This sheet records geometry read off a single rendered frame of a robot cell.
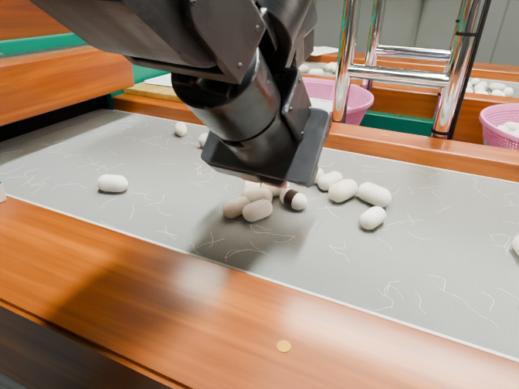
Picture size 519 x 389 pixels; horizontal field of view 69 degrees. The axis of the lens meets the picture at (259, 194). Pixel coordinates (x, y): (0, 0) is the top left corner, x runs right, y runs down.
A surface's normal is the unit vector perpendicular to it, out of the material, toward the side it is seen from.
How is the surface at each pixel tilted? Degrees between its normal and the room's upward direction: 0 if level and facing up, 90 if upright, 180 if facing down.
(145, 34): 141
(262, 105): 106
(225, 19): 90
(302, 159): 48
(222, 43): 90
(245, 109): 119
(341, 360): 0
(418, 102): 90
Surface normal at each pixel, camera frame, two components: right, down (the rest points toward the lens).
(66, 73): 0.91, 0.22
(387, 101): -0.41, 0.43
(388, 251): 0.02, -0.88
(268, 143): 0.54, 0.75
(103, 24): -0.36, 0.93
